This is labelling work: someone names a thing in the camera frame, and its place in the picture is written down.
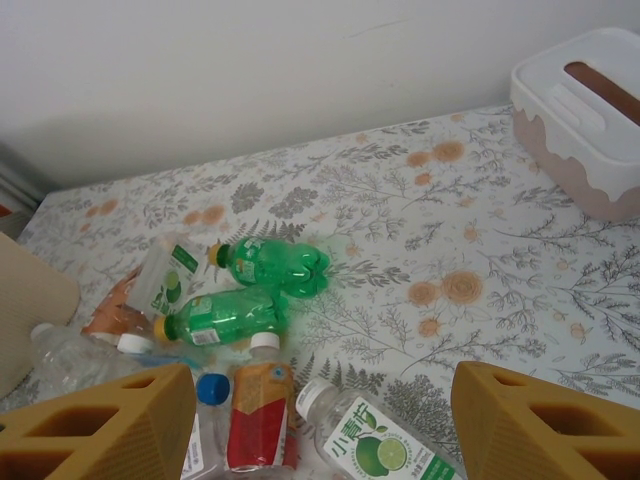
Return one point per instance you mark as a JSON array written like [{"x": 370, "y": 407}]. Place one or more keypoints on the beige mesh waste bin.
[{"x": 30, "y": 300}]

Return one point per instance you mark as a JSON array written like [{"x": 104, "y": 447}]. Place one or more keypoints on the brown coffee drink bottle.
[{"x": 112, "y": 310}]

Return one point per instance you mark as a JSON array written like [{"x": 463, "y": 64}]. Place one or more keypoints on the red orange tea bottle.
[{"x": 260, "y": 425}]

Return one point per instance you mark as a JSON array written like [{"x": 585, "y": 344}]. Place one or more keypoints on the white pink tissue box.
[{"x": 575, "y": 125}]

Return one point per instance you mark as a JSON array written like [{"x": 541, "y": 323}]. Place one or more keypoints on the crushed clear bottle white cap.
[{"x": 65, "y": 355}]

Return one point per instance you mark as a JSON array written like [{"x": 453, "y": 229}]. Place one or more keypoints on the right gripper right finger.
[{"x": 550, "y": 440}]

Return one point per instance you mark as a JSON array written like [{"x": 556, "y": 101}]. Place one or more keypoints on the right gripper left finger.
[{"x": 75, "y": 440}]

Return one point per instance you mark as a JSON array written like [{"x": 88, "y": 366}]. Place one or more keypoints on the clear bottle blue cap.
[{"x": 200, "y": 450}]

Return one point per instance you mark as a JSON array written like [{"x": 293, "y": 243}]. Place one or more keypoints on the lime juice bottle white cap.
[
  {"x": 172, "y": 280},
  {"x": 380, "y": 445}
]

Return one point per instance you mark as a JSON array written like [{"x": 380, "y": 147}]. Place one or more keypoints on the green soda bottle yellow cap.
[
  {"x": 270, "y": 265},
  {"x": 225, "y": 315}
]

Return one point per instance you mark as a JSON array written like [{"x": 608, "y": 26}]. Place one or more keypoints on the floral tablecloth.
[{"x": 400, "y": 225}]

